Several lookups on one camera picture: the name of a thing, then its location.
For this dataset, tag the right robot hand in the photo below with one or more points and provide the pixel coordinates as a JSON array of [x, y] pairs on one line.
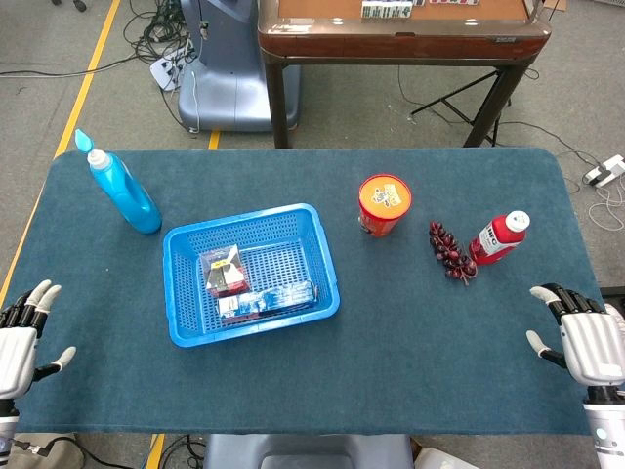
[[593, 347]]

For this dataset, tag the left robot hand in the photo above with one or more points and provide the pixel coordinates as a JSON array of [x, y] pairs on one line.
[[17, 352]]

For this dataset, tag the clear box of red caps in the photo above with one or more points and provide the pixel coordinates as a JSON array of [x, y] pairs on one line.
[[224, 271]]

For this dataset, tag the blue snack packet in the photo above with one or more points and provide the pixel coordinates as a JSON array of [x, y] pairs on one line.
[[273, 300]]

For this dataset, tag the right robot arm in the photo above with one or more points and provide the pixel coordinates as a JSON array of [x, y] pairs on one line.
[[608, 430]]

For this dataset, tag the blue plastic perforated basket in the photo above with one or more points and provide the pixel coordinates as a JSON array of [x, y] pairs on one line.
[[254, 337]]

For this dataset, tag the red drink bottle white cap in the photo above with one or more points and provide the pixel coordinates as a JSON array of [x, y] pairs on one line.
[[495, 239]]

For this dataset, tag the dark red grape bunch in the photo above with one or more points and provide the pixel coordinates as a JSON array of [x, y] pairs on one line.
[[451, 256]]

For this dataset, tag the white power strip black plug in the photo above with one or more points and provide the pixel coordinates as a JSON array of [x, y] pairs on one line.
[[608, 171]]

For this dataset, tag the blue detergent bottle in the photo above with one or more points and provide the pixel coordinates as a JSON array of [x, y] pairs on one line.
[[129, 195]]

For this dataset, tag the teal felt table mat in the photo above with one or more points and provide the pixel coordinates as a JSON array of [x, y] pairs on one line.
[[390, 352]]

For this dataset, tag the orange instant noodle cup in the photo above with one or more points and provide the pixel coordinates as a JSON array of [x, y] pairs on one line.
[[385, 198]]

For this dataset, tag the blue-grey robot chassis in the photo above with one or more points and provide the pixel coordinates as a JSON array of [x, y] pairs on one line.
[[303, 452]]

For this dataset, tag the white power strip with plugs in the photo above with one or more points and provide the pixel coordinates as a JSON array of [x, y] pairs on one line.
[[163, 71]]

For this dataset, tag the brown mahjong table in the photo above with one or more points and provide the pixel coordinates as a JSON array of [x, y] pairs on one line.
[[390, 44]]

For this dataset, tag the red print mahjong tile row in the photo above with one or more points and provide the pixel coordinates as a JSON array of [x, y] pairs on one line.
[[451, 2]]

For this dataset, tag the green print mahjong tile row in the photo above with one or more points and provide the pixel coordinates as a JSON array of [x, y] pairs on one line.
[[386, 10]]

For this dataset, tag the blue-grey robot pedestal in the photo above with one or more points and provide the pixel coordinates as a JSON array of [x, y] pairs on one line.
[[229, 83]]

